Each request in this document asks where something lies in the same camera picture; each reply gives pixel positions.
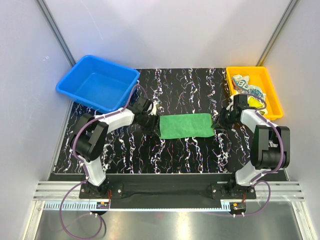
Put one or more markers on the green microfiber towel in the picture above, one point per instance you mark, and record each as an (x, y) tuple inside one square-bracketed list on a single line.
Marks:
[(186, 126)]

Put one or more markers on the aluminium frame rail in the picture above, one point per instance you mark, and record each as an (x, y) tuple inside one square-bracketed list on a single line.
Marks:
[(61, 192)]

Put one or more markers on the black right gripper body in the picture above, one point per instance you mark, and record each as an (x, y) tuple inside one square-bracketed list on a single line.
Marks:
[(225, 119)]

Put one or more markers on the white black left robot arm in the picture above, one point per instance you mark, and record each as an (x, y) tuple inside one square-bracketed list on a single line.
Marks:
[(90, 132)]

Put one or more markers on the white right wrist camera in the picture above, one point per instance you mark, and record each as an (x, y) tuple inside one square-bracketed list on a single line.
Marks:
[(231, 103)]

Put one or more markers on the power connector block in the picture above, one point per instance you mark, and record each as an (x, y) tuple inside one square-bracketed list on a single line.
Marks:
[(238, 206), (103, 205)]

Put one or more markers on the yellow plastic bin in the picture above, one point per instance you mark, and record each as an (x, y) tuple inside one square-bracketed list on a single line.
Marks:
[(259, 77)]

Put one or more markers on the blue plastic bin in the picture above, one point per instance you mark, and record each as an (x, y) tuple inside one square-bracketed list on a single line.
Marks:
[(98, 84)]

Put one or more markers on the teal patterned cloth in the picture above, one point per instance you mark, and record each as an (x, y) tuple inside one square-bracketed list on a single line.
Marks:
[(242, 86)]

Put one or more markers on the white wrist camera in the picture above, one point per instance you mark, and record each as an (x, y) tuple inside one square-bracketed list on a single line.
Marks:
[(155, 107), (231, 103)]

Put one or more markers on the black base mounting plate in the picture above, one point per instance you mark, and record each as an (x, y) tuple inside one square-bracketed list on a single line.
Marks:
[(188, 191)]

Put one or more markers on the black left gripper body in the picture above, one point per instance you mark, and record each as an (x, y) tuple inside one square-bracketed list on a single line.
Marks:
[(149, 123)]

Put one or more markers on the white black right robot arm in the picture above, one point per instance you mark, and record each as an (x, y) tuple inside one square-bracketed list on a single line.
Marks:
[(269, 152)]

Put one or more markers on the left power connector block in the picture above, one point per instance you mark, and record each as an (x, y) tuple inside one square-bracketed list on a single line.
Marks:
[(103, 205)]

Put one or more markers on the right power connector block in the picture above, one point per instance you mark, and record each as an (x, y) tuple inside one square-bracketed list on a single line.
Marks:
[(238, 206)]

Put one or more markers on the yellow cloth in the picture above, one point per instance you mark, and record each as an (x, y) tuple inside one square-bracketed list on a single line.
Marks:
[(255, 103)]

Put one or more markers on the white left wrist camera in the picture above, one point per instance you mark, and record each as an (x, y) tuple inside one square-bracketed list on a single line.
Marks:
[(155, 107)]

